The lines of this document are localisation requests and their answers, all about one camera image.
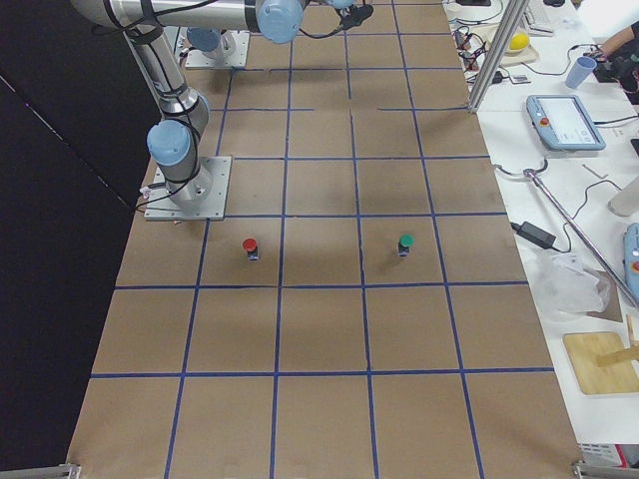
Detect red push button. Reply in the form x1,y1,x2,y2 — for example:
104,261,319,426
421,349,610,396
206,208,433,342
242,238,260,261

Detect green push button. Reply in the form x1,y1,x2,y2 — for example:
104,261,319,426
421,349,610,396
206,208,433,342
397,234,414,257

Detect metal rod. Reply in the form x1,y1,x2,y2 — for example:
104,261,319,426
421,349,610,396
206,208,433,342
522,169,638,309

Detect black power adapter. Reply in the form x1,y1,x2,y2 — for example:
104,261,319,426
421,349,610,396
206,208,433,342
510,222,556,249

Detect clear plastic bag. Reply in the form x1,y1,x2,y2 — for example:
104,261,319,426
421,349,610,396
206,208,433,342
523,251,621,322

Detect teach pendant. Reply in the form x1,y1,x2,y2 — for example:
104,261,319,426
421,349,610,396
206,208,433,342
525,95,606,152

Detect yellow round object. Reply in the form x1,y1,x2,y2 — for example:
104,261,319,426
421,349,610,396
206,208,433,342
506,32,530,54

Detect wooden cutting board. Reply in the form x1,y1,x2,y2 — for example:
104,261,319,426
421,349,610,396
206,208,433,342
563,331,638,395

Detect blue plastic cup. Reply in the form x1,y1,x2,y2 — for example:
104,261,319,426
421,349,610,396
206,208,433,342
564,56,598,89

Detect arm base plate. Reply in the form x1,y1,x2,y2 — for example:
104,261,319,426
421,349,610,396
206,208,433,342
185,28,251,70
143,157,233,221

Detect aluminium frame post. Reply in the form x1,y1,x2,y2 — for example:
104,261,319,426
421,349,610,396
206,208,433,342
468,0,528,114

